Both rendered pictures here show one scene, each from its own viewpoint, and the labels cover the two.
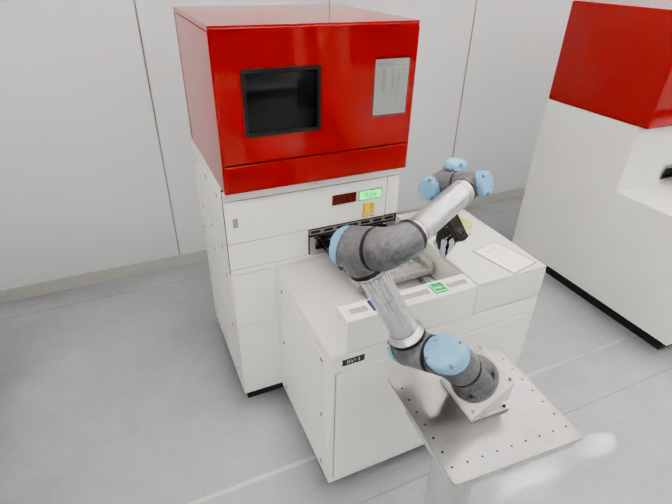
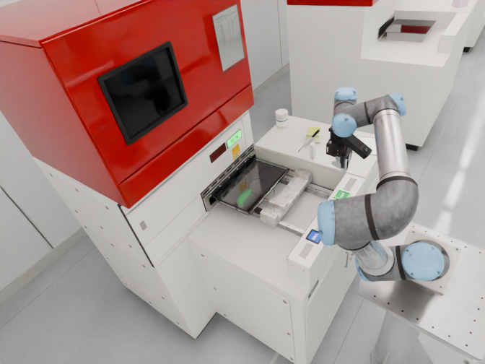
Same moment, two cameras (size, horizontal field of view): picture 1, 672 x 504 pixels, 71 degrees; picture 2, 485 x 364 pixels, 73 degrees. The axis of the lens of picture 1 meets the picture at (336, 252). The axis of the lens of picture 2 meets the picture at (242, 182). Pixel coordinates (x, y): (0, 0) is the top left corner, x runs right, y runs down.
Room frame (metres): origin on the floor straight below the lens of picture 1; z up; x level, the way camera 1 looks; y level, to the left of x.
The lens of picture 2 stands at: (0.69, 0.37, 2.01)
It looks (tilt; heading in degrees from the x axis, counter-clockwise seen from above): 41 degrees down; 338
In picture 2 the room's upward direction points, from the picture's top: 11 degrees counter-clockwise
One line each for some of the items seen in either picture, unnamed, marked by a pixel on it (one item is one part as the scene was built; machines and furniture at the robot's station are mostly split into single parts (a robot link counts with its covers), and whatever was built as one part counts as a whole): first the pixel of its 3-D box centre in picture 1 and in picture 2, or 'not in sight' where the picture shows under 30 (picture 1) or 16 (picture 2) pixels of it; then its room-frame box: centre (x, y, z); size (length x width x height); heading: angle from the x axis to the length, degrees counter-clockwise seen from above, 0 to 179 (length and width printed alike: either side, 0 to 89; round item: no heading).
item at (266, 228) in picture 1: (317, 218); (203, 180); (1.88, 0.09, 1.02); 0.82 x 0.03 x 0.40; 115
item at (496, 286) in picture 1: (462, 251); (320, 152); (1.84, -0.57, 0.89); 0.62 x 0.35 x 0.14; 25
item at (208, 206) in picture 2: (353, 236); (232, 178); (1.94, -0.08, 0.89); 0.44 x 0.02 x 0.10; 115
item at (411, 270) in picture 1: (391, 275); (286, 198); (1.67, -0.24, 0.87); 0.36 x 0.08 x 0.03; 115
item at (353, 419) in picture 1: (395, 351); (296, 246); (1.70, -0.30, 0.41); 0.97 x 0.64 x 0.82; 115
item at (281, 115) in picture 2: not in sight; (281, 118); (2.10, -0.51, 1.01); 0.07 x 0.07 x 0.10
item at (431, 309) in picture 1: (407, 311); (329, 225); (1.40, -0.27, 0.89); 0.55 x 0.09 x 0.14; 115
